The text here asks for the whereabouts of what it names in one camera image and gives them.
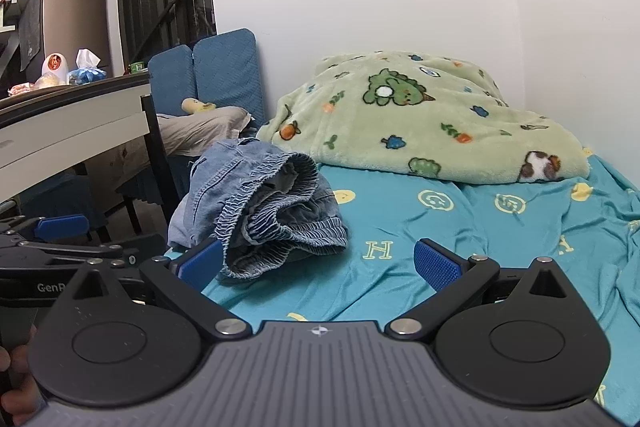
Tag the clear bag of bread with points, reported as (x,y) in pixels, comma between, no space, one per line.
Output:
(47,82)

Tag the white tissue pack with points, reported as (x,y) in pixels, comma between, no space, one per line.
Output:
(87,58)

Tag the beige cloth on chair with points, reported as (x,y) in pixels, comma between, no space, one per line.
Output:
(200,132)

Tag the person's left hand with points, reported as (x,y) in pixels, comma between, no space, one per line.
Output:
(25,382)

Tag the black chair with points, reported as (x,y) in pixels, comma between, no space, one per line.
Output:
(160,157)

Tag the champagne refrigerator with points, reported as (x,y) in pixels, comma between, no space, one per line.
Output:
(70,22)

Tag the teal printed bed sheet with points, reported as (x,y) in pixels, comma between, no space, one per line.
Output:
(500,247)

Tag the small green box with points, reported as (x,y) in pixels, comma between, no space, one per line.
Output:
(138,68)

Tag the red snack packet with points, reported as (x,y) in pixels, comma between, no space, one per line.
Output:
(20,90)

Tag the yellow plush toy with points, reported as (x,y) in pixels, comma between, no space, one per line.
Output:
(197,106)

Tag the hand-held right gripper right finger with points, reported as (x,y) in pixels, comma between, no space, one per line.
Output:
(437,264)

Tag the blue plastic bag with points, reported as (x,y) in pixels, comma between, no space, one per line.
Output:
(87,76)

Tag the green printed fleece blanket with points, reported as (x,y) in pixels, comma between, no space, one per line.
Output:
(400,127)

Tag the white desk with dark top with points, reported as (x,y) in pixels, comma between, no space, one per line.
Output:
(60,127)

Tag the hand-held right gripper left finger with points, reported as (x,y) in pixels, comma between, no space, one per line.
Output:
(200,264)

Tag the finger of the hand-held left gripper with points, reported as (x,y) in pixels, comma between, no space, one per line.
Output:
(75,252)
(62,227)

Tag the blue quilted cushion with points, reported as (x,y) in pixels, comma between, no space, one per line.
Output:
(170,77)
(227,72)

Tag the blue denim jeans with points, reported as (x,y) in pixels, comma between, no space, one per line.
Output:
(260,207)

